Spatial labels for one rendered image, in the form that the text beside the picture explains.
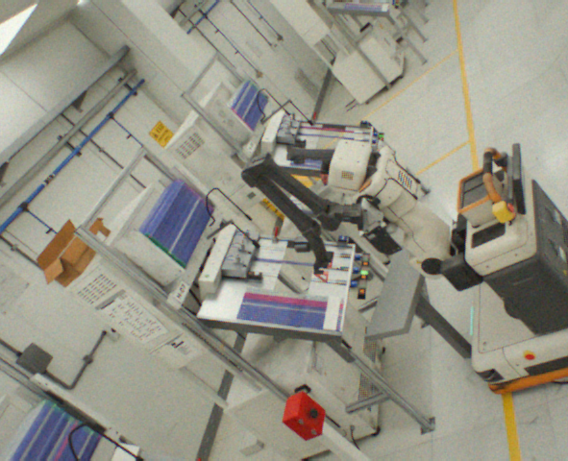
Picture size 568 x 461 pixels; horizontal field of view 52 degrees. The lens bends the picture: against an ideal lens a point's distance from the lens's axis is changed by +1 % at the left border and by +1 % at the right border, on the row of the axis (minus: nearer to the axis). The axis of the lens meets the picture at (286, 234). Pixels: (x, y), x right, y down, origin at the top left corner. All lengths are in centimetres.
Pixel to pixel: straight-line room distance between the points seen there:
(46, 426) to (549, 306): 193
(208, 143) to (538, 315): 239
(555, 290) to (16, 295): 320
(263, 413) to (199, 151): 180
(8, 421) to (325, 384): 149
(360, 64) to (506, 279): 524
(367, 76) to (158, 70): 265
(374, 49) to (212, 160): 369
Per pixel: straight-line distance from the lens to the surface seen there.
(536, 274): 245
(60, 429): 228
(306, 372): 302
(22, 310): 420
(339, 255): 323
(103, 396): 426
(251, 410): 337
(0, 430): 240
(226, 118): 401
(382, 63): 738
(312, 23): 730
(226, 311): 292
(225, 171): 410
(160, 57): 606
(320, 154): 283
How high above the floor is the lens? 213
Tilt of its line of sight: 20 degrees down
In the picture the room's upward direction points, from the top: 46 degrees counter-clockwise
